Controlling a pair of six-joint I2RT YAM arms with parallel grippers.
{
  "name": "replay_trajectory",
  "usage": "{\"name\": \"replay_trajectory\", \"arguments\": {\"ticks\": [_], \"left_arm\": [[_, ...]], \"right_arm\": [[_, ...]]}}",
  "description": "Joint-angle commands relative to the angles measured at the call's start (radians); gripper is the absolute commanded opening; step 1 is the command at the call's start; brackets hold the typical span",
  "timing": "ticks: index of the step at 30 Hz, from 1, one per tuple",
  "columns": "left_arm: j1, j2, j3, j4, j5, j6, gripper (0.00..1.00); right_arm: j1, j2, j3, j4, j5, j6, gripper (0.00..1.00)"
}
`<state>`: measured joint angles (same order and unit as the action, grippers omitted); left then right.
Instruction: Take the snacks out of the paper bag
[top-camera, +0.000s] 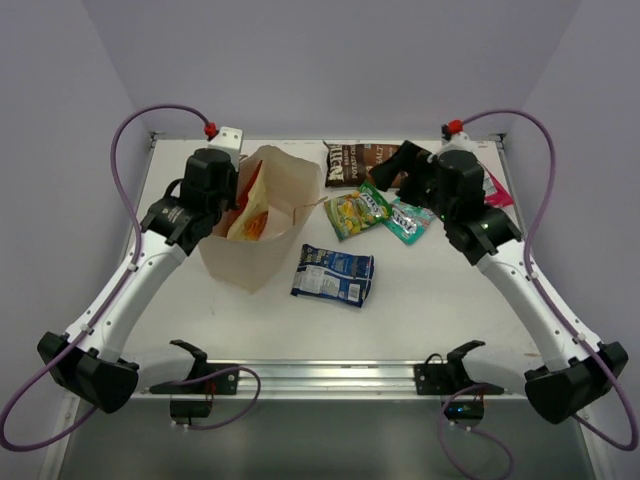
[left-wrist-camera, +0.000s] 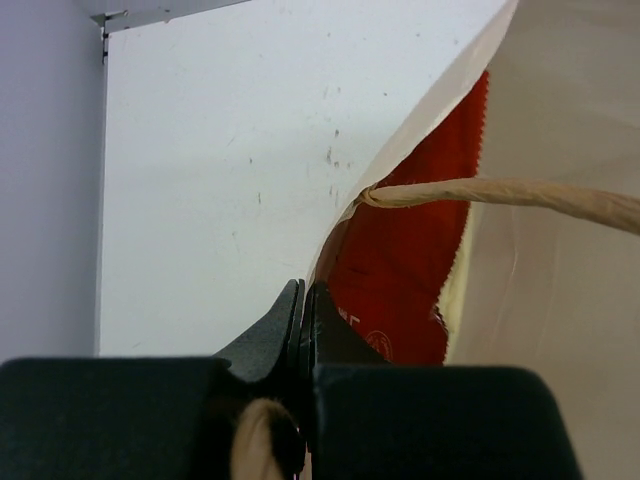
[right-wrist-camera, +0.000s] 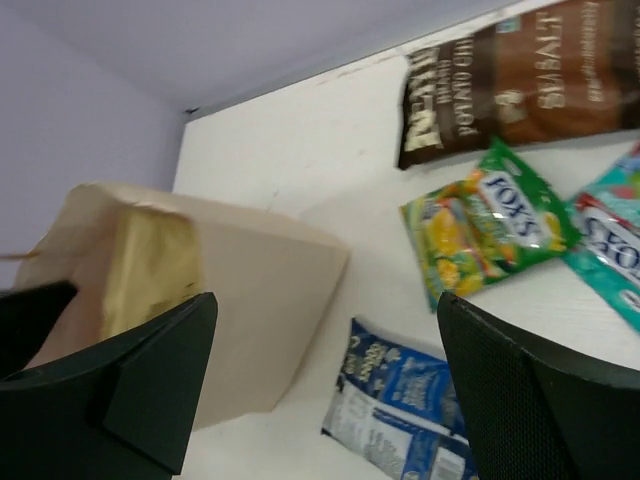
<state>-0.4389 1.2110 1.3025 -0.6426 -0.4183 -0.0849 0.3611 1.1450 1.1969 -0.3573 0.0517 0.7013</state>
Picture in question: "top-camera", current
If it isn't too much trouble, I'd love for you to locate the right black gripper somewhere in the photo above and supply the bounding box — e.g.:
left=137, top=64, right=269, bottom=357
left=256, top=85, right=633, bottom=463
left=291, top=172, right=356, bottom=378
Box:
left=370, top=140, right=457, bottom=225

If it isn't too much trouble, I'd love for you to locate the brown chips bag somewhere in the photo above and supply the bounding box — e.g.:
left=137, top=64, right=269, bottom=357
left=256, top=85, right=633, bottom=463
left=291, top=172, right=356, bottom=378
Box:
left=323, top=141, right=400, bottom=188

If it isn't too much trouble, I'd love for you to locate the red snack bag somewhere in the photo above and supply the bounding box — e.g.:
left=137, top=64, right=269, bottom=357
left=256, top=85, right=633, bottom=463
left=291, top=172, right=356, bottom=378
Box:
left=226, top=161, right=269, bottom=241

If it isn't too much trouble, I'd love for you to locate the green yellow candy bag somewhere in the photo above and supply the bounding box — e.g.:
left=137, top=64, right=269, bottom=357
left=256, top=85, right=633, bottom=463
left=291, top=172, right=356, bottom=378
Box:
left=323, top=181, right=392, bottom=240

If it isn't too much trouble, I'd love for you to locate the teal snack bag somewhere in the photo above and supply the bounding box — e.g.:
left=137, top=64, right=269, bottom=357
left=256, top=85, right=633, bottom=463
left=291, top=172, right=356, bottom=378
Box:
left=383, top=198, right=435, bottom=246

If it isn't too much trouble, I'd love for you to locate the beige paper bag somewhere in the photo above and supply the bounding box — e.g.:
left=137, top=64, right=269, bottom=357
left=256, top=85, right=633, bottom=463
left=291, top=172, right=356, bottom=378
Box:
left=199, top=145, right=325, bottom=292

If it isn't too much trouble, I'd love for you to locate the pink snack bag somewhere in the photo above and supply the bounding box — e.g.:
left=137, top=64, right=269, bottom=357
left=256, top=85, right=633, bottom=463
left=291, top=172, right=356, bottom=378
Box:
left=483, top=169, right=514, bottom=208

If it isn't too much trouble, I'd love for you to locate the blue snack bag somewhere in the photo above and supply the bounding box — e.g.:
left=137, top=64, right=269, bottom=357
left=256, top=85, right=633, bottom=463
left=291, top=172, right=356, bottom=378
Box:
left=290, top=244, right=375, bottom=308

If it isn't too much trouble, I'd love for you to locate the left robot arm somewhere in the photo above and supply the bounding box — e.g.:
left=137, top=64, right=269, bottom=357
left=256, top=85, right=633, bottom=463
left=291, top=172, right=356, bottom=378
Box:
left=37, top=145, right=240, bottom=413

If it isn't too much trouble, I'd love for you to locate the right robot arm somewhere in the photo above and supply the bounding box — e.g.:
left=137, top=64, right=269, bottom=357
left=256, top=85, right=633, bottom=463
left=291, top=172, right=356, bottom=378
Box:
left=369, top=140, right=628, bottom=424

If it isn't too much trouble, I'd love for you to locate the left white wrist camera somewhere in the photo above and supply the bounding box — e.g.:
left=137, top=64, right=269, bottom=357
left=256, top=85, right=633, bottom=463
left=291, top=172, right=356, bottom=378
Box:
left=204, top=122, right=244, bottom=165

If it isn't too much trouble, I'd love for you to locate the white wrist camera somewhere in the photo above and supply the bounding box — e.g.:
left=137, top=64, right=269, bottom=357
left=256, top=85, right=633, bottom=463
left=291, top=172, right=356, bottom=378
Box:
left=204, top=122, right=244, bottom=165
left=438, top=119, right=475, bottom=154

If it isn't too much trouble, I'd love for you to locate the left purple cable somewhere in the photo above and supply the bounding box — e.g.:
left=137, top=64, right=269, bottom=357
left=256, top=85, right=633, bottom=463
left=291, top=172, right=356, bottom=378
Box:
left=0, top=103, right=211, bottom=454

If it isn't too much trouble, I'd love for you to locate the purple cable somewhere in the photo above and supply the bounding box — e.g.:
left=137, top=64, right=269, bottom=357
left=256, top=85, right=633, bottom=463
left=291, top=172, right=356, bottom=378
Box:
left=0, top=103, right=211, bottom=454
left=439, top=108, right=640, bottom=479

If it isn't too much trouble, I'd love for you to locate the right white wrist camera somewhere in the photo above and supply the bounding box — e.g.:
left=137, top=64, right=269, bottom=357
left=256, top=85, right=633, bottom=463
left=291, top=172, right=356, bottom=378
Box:
left=438, top=119, right=475, bottom=154

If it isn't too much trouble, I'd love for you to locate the right black base bracket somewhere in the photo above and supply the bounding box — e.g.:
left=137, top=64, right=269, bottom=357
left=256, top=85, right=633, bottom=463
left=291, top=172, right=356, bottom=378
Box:
left=413, top=353, right=505, bottom=427

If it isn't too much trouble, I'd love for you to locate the black base bracket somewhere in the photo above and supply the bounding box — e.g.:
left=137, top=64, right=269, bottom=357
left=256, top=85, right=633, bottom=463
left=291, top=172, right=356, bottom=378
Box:
left=413, top=353, right=505, bottom=427
left=167, top=362, right=238, bottom=425

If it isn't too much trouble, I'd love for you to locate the aluminium mounting rail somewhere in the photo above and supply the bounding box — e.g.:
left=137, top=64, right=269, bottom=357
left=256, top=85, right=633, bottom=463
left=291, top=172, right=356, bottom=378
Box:
left=124, top=357, right=591, bottom=401

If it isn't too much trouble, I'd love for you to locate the left black base bracket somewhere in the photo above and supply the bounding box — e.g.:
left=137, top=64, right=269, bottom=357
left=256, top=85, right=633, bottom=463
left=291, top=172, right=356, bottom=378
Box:
left=167, top=362, right=238, bottom=425

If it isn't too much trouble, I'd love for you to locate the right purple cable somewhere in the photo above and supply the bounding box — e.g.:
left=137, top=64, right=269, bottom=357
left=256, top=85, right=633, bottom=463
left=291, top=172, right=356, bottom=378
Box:
left=439, top=108, right=640, bottom=479

